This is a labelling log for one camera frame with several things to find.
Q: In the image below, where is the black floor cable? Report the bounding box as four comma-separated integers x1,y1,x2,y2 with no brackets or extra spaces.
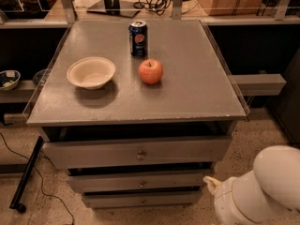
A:
0,132,75,225

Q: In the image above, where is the small bowl with items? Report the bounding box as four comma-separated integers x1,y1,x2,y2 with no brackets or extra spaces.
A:
0,70,21,91

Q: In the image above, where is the black bar on floor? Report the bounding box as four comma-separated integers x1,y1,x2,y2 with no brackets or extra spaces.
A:
9,137,44,214

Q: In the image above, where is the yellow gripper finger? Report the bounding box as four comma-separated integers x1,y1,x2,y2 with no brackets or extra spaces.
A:
203,176,221,195

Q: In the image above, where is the dark plate on shelf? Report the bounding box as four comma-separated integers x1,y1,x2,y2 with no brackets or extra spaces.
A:
32,68,51,85

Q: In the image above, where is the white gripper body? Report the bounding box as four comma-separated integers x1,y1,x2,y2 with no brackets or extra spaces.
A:
214,177,248,225

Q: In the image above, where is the grey drawer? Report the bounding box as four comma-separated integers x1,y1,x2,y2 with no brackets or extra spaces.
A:
43,135,232,169
82,190,201,209
67,170,204,193

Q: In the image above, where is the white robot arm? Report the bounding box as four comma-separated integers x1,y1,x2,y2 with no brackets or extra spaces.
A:
203,145,300,225

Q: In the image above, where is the grey drawer cabinet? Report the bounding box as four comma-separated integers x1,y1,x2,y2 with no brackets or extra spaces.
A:
28,20,245,196

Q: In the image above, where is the grey bottom drawer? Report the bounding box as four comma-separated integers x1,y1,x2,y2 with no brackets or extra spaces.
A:
82,190,201,209

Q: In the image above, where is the beige paper bowl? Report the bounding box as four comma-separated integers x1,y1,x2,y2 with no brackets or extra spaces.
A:
67,57,116,90

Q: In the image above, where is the blue pepsi can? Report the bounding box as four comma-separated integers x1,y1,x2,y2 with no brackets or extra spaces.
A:
128,20,147,57

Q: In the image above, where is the black monitor stand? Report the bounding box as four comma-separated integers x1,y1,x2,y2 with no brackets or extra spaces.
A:
87,0,140,18

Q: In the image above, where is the grey top drawer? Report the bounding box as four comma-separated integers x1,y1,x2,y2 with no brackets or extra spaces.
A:
43,135,232,169

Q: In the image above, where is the red apple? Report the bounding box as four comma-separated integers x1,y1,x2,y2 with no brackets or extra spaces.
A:
139,59,163,85

